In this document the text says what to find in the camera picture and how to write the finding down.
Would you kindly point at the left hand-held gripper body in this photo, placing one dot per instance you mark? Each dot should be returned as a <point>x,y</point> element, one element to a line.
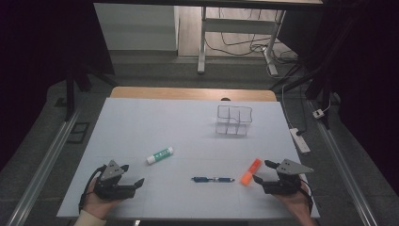
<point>109,188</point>

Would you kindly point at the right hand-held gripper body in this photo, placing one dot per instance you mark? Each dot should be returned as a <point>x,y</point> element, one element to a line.
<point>284,183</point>

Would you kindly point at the orange highlighter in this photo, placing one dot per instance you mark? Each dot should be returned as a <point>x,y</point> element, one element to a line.
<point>251,172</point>

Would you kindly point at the green and white glue stick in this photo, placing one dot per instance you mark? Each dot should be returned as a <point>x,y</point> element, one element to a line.
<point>160,155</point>

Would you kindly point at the blue pen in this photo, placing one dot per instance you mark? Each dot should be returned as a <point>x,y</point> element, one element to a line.
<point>213,179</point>

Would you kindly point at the clear plastic pen organizer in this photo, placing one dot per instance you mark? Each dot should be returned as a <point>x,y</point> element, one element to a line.
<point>233,121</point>

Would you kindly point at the person's left hand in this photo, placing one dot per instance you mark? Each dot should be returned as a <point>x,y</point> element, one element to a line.
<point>97,205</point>

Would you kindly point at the person's right hand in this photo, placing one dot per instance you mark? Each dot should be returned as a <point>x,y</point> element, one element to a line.
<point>293,204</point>

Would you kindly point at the white power strip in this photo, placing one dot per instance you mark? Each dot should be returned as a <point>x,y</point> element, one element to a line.
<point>300,141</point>

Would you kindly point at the white table cover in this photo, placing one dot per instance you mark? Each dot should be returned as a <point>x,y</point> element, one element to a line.
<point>175,135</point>

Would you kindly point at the small white adapter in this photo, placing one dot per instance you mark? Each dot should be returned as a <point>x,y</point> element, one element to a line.
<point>318,113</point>

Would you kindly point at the black table grommet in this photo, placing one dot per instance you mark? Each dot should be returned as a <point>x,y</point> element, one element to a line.
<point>225,99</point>

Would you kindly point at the black stand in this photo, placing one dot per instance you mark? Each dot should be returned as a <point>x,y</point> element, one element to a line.
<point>70,94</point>
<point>323,84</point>

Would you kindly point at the black curtain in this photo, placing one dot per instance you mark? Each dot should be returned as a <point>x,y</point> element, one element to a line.
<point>37,47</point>
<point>367,78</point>

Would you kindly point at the white cabinet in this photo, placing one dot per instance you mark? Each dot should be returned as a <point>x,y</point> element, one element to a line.
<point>135,26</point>

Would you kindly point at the aluminium floor rail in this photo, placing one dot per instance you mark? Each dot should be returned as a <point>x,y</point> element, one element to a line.
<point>40,172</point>
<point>342,169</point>

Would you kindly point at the white desk frame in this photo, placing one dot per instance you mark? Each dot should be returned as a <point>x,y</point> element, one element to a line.
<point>238,25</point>

